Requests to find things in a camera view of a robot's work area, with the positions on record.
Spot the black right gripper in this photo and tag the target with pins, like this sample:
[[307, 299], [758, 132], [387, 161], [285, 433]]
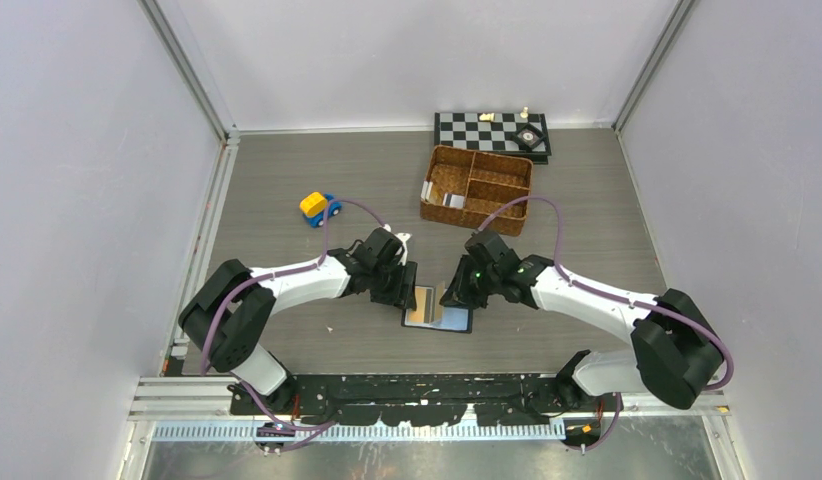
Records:
[[458, 292]]

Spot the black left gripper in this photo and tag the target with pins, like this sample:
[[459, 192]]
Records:
[[403, 294]]

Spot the black leather card holder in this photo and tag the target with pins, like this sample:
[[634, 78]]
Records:
[[455, 320]]

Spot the gold credit card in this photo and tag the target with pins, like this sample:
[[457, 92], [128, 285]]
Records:
[[437, 309], [423, 313]]

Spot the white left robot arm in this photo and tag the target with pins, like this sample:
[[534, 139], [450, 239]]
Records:
[[227, 316]]

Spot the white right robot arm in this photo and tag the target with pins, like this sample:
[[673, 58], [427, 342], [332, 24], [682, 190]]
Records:
[[671, 350]]

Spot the striped card in basket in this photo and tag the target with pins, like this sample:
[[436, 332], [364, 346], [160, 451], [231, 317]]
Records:
[[453, 200]]

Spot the silver credit card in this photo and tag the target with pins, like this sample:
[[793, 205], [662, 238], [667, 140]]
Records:
[[426, 191]]

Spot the blue toy car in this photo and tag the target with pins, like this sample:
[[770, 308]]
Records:
[[331, 210]]

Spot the woven wicker divided basket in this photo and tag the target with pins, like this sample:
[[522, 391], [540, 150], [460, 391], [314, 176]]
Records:
[[488, 181]]

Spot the yellow toy block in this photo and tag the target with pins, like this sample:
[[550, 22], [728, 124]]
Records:
[[313, 204]]

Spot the black white chessboard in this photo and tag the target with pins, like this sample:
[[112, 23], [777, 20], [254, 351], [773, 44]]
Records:
[[463, 130]]

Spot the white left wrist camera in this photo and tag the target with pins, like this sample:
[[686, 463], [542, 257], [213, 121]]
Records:
[[402, 254]]

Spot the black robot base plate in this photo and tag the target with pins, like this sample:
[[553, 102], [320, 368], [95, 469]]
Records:
[[423, 400]]

